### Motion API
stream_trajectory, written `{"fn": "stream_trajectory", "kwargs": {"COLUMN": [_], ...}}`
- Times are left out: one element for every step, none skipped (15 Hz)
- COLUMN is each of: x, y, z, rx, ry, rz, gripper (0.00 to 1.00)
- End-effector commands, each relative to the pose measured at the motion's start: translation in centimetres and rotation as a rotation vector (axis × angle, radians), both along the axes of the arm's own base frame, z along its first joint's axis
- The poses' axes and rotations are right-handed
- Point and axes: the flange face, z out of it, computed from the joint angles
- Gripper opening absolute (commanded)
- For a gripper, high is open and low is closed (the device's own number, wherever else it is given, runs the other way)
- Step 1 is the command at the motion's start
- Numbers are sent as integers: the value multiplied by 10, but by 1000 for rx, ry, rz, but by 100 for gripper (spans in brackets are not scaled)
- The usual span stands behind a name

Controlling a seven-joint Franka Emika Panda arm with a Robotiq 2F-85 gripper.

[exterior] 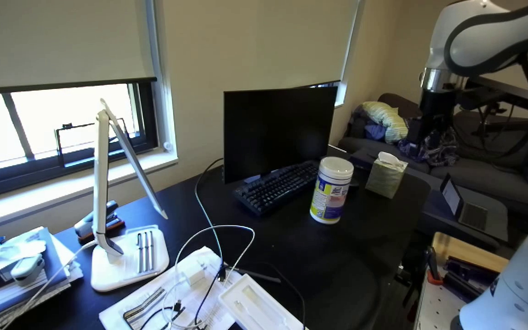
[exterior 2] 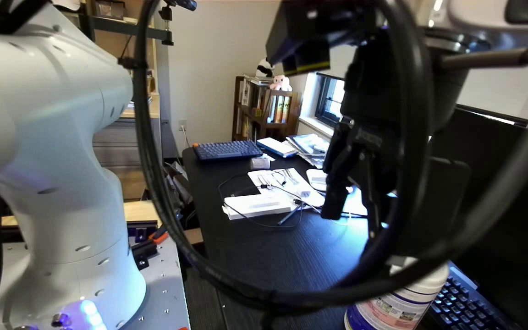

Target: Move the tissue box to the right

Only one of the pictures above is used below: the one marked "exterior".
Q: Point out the yellow pillow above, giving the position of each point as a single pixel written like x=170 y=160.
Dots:
x=386 y=118

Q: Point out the white foam tray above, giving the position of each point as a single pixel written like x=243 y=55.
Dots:
x=258 y=305

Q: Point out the grey metal tweezers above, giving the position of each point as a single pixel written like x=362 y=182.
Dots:
x=142 y=305

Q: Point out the dark grey sofa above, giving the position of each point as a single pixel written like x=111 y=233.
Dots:
x=504 y=174

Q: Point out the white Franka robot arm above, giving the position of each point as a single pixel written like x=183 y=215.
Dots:
x=491 y=37

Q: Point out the dark blue tools in crate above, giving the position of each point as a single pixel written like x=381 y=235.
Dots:
x=469 y=275

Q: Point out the flat black box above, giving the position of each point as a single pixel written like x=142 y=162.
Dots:
x=361 y=160

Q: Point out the open dark laptop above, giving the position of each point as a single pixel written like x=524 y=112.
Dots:
x=478 y=213

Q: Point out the purple patterned cloth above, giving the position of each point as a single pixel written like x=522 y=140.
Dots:
x=412 y=149

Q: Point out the small white rounded device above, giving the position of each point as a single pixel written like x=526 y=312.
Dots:
x=27 y=268

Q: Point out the wooden crate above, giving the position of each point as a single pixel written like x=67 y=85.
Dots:
x=467 y=248

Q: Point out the yellow patterned tissue box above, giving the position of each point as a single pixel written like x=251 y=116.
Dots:
x=386 y=176

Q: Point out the black computer monitor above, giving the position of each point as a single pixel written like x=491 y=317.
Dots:
x=274 y=129

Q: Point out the stack of books and papers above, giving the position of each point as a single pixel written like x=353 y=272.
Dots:
x=9 y=299

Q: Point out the black and red stapler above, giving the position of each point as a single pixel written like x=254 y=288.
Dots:
x=97 y=222

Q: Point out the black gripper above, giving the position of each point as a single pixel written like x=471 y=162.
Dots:
x=439 y=112

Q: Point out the beige roller window blind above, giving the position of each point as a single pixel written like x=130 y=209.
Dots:
x=56 y=37

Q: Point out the black keyboard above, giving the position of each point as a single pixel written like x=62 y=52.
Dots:
x=274 y=187

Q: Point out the black camera bar on stand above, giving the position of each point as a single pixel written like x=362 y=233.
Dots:
x=496 y=94

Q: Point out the white desk lamp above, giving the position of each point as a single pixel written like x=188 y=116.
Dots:
x=100 y=184

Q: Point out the white wipes canister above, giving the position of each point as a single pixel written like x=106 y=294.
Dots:
x=331 y=189

